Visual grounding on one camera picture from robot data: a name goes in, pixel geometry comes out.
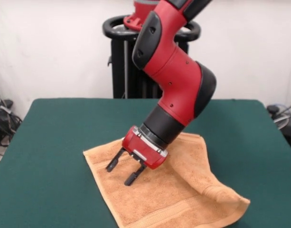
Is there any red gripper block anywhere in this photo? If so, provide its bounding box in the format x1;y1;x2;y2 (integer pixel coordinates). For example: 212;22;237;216
105;125;169;186

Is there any tan terry towel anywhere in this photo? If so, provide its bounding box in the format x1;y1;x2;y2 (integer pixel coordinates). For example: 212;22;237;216
83;132;251;228

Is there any dark green table cloth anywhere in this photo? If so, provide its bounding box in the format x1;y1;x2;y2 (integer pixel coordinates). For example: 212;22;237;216
0;98;291;228

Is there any grey round base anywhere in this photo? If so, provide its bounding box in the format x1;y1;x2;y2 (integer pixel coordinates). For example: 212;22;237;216
273;113;290;130

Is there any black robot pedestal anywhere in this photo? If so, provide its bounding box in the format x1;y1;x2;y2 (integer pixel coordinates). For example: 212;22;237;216
102;15;202;99

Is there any black floor cable tangle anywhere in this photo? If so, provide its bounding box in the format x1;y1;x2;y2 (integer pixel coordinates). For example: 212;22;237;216
0;76;23;148

